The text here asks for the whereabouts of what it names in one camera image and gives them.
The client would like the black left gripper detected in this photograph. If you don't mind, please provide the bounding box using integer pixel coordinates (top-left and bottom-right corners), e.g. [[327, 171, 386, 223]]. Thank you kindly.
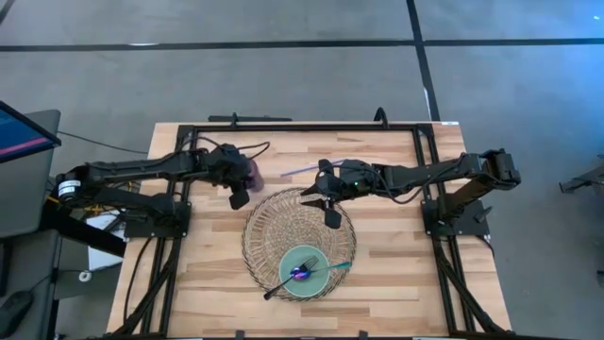
[[206, 143, 260, 212]]

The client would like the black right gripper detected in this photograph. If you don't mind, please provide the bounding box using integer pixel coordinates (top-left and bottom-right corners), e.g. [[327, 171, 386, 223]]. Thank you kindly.
[[301, 158, 379, 231]]

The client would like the purple cup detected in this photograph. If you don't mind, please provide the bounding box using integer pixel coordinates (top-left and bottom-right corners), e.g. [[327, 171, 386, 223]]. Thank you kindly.
[[247, 159, 266, 194]]

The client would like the iridescent purple teal spoon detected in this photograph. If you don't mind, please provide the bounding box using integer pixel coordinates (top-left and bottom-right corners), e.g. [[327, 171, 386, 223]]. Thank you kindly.
[[289, 260, 354, 283]]

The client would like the black fork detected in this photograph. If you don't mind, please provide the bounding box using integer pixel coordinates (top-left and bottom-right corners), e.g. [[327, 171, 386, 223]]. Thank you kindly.
[[262, 255, 320, 302]]

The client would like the purple straw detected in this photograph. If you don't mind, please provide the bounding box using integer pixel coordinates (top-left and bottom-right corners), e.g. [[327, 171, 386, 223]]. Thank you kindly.
[[279, 159, 346, 179]]

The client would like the black bar clamp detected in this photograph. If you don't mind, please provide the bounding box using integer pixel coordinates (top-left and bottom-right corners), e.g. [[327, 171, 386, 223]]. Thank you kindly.
[[207, 111, 294, 128]]

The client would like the round woven wicker placemat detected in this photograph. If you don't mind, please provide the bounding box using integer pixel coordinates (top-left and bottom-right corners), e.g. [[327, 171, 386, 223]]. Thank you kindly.
[[241, 186, 359, 303]]

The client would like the light green plate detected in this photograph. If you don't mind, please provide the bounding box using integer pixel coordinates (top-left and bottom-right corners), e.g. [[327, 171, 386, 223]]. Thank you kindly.
[[277, 245, 332, 299]]

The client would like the white paper sheet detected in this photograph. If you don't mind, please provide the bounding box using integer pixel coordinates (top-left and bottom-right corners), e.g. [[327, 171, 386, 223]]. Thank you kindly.
[[86, 211, 127, 273]]

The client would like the computer monitor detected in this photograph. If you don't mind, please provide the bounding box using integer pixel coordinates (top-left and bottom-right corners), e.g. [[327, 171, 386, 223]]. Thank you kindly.
[[0, 99, 63, 164]]

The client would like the black computer mouse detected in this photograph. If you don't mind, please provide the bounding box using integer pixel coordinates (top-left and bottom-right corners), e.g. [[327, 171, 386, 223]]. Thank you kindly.
[[0, 289, 35, 339]]

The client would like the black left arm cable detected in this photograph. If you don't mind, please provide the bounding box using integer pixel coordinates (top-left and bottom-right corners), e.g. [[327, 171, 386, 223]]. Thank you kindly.
[[186, 135, 272, 162]]

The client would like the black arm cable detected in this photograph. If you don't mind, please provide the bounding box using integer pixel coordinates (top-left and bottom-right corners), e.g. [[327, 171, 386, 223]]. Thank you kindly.
[[372, 158, 466, 206], [186, 135, 272, 162]]

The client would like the black aluminium table frame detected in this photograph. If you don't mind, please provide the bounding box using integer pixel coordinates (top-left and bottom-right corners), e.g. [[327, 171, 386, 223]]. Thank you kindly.
[[104, 122, 516, 340]]

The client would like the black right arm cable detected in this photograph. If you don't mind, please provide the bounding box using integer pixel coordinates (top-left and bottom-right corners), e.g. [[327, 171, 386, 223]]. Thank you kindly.
[[372, 158, 466, 206]]

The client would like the black floor cable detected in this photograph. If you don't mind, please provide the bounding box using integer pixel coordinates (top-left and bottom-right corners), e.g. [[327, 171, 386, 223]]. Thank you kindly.
[[57, 129, 150, 157]]

